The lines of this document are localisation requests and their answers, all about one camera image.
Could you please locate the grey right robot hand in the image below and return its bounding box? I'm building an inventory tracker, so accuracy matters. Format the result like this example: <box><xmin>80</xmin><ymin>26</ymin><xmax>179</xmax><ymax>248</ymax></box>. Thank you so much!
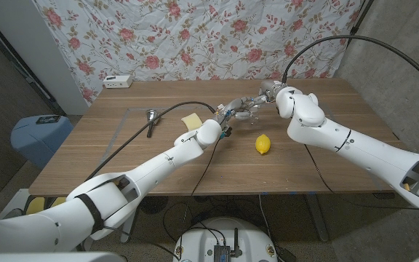
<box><xmin>244</xmin><ymin>79</ymin><xmax>289</xmax><ymax>112</ymax></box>

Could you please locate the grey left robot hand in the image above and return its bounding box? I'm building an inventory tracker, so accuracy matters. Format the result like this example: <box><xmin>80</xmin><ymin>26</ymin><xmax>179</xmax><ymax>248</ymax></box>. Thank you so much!
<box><xmin>215</xmin><ymin>96</ymin><xmax>260</xmax><ymax>128</ymax></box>

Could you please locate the clear medicine bottle white cap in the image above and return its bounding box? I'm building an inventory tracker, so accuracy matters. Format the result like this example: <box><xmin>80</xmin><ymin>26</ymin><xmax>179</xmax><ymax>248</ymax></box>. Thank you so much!
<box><xmin>237</xmin><ymin>105</ymin><xmax>260</xmax><ymax>124</ymax></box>

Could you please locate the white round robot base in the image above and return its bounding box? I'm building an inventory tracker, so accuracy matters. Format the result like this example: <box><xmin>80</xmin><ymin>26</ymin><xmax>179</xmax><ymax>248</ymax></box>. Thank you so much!
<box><xmin>172</xmin><ymin>217</ymin><xmax>279</xmax><ymax>262</ymax></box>

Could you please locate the yellow lemon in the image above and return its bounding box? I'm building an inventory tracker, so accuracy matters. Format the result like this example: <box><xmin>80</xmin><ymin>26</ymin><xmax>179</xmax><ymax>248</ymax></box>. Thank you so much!
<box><xmin>255</xmin><ymin>134</ymin><xmax>271</xmax><ymax>155</ymax></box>

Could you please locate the yellow sponge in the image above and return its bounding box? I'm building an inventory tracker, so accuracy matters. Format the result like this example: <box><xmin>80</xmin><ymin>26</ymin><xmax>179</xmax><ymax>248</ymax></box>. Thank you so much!
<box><xmin>180</xmin><ymin>112</ymin><xmax>203</xmax><ymax>131</ymax></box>

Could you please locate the floral backdrop cloth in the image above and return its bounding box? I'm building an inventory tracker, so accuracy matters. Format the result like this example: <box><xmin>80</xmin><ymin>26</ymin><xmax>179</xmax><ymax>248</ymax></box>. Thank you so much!
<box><xmin>34</xmin><ymin>0</ymin><xmax>363</xmax><ymax>105</ymax></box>

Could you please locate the black stand pole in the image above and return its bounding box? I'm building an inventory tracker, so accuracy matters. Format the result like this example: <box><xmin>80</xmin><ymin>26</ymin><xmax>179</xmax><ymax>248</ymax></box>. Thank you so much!
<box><xmin>0</xmin><ymin>12</ymin><xmax>67</xmax><ymax>116</ymax></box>
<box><xmin>346</xmin><ymin>0</ymin><xmax>375</xmax><ymax>47</ymax></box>

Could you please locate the white power strip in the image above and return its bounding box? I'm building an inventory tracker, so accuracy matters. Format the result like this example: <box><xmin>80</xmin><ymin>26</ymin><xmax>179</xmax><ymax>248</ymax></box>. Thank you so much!
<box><xmin>103</xmin><ymin>74</ymin><xmax>134</xmax><ymax>90</ymax></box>

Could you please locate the black round floor fan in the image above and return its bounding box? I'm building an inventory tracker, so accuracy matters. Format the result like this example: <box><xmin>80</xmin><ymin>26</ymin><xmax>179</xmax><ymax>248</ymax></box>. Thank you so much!
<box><xmin>140</xmin><ymin>196</ymin><xmax>169</xmax><ymax>215</ymax></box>

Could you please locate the grey table leg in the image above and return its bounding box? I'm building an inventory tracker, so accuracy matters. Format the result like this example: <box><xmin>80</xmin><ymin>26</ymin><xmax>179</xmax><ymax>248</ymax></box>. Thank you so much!
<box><xmin>303</xmin><ymin>194</ymin><xmax>330</xmax><ymax>243</ymax></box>

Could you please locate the black electronics box with antenna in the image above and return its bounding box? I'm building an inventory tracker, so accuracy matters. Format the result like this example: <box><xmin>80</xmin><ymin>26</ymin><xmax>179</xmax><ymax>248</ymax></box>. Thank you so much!
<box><xmin>213</xmin><ymin>228</ymin><xmax>243</xmax><ymax>262</ymax></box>

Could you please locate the white table leg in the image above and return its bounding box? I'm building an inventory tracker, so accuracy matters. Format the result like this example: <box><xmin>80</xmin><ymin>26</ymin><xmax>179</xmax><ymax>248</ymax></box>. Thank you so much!
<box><xmin>120</xmin><ymin>214</ymin><xmax>140</xmax><ymax>244</ymax></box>

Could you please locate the black device on bin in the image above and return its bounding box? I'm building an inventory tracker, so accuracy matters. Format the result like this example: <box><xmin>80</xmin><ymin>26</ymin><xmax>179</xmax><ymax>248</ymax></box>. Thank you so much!
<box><xmin>35</xmin><ymin>114</ymin><xmax>62</xmax><ymax>125</ymax></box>

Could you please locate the blue bin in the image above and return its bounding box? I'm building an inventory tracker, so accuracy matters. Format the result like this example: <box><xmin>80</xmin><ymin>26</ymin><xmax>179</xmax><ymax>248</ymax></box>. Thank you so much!
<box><xmin>10</xmin><ymin>114</ymin><xmax>75</xmax><ymax>170</ymax></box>

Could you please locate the yellow and white floor object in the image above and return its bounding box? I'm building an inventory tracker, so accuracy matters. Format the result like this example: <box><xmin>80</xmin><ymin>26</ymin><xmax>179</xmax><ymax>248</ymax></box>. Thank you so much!
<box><xmin>5</xmin><ymin>188</ymin><xmax>67</xmax><ymax>215</ymax></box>

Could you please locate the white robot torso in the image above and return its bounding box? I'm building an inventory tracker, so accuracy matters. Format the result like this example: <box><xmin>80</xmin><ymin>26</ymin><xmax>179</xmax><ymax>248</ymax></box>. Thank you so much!
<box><xmin>0</xmin><ymin>250</ymin><xmax>127</xmax><ymax>262</ymax></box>

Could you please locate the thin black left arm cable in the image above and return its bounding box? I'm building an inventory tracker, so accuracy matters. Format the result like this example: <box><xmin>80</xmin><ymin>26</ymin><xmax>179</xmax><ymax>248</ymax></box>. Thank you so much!
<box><xmin>190</xmin><ymin>137</ymin><xmax>222</xmax><ymax>197</ymax></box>

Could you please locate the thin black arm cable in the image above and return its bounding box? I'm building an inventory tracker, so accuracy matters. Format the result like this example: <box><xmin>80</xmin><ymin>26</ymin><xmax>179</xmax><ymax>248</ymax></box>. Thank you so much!
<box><xmin>190</xmin><ymin>137</ymin><xmax>222</xmax><ymax>197</ymax></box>
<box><xmin>303</xmin><ymin>143</ymin><xmax>419</xmax><ymax>215</ymax></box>

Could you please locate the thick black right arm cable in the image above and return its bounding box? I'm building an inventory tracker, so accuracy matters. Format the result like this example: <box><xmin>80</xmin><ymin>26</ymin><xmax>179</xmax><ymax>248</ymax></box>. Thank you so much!
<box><xmin>281</xmin><ymin>34</ymin><xmax>419</xmax><ymax>98</ymax></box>

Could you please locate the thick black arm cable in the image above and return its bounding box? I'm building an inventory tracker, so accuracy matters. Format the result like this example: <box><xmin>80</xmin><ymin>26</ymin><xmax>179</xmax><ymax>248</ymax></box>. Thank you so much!
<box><xmin>281</xmin><ymin>34</ymin><xmax>419</xmax><ymax>98</ymax></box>
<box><xmin>84</xmin><ymin>100</ymin><xmax>217</xmax><ymax>181</ymax></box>

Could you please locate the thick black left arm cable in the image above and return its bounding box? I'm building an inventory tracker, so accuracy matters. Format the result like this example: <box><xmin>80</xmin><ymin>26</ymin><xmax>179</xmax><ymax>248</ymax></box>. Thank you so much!
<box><xmin>84</xmin><ymin>100</ymin><xmax>217</xmax><ymax>181</ymax></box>

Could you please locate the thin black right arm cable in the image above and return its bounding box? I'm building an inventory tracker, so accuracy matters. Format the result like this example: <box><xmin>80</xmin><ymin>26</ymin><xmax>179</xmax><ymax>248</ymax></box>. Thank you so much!
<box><xmin>303</xmin><ymin>143</ymin><xmax>419</xmax><ymax>215</ymax></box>

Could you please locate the straight black floor cable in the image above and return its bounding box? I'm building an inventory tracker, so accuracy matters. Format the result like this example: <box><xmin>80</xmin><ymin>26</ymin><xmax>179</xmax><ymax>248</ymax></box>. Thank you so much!
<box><xmin>258</xmin><ymin>194</ymin><xmax>282</xmax><ymax>255</ymax></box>

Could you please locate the looped black floor cable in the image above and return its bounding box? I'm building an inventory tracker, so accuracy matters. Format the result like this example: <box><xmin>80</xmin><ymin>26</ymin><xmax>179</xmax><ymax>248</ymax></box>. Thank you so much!
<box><xmin>162</xmin><ymin>202</ymin><xmax>228</xmax><ymax>248</ymax></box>

